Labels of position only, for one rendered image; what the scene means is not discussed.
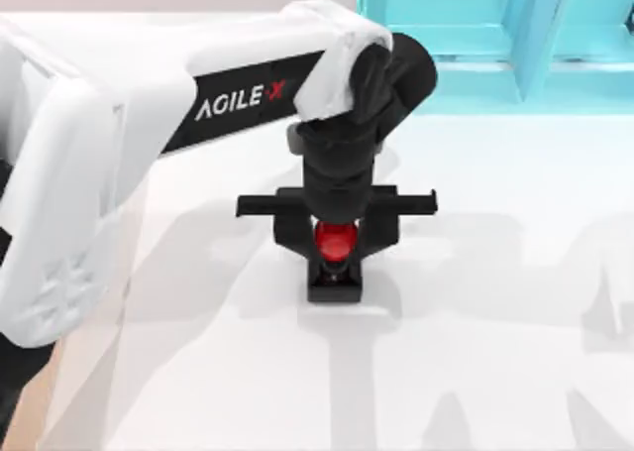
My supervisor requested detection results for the red bottle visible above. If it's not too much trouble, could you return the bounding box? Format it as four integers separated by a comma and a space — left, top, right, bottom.
313, 220, 359, 284

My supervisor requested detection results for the light blue rack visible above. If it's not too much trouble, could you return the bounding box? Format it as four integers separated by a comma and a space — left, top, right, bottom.
356, 0, 634, 105

